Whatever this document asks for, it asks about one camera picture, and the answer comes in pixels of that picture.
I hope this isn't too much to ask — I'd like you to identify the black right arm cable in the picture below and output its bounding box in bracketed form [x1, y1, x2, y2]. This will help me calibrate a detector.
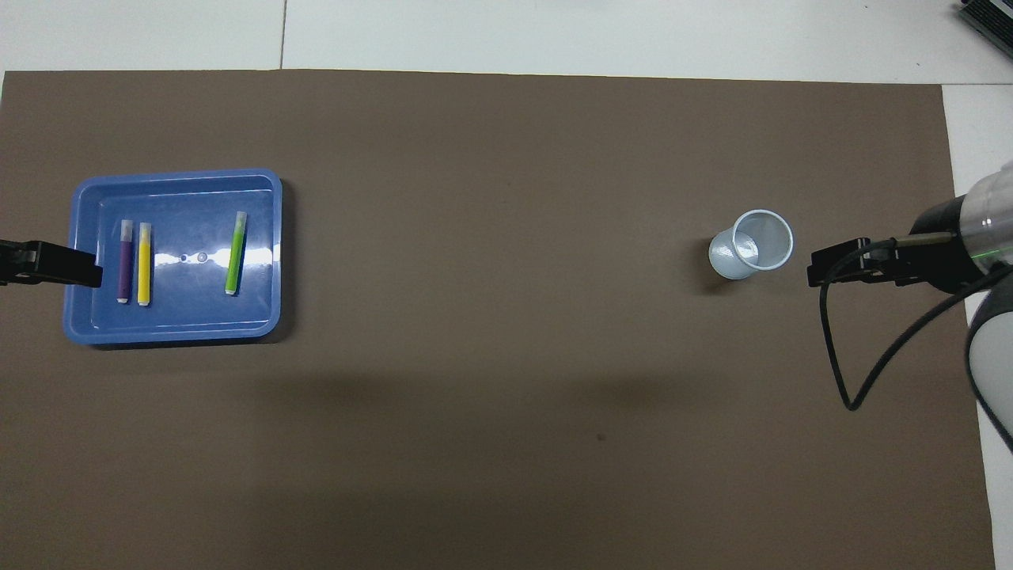
[819, 237, 1013, 412]

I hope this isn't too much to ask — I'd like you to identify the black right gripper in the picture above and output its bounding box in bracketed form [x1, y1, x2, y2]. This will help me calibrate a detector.
[806, 194, 990, 295]

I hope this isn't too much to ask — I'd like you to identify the purple pen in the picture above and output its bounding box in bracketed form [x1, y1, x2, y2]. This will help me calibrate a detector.
[117, 219, 134, 305]

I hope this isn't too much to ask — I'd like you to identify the green pen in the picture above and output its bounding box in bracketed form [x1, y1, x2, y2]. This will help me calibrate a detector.
[225, 211, 249, 296]

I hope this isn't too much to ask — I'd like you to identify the blue plastic tray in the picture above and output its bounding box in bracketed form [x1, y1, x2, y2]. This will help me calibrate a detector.
[63, 168, 283, 347]

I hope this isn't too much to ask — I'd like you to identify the clear plastic cup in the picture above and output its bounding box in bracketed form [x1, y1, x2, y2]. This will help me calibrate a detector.
[708, 209, 795, 281]

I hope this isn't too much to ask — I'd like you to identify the brown table mat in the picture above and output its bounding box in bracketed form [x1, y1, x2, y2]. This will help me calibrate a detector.
[0, 70, 995, 570]

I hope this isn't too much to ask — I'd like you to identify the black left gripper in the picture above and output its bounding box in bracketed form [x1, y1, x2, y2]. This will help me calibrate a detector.
[0, 239, 104, 289]

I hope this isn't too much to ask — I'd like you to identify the yellow pen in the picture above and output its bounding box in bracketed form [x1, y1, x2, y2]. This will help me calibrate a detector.
[137, 222, 153, 307]

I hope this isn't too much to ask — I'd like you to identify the grey ribbed device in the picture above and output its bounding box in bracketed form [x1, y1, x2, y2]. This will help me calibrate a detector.
[956, 0, 1013, 58]

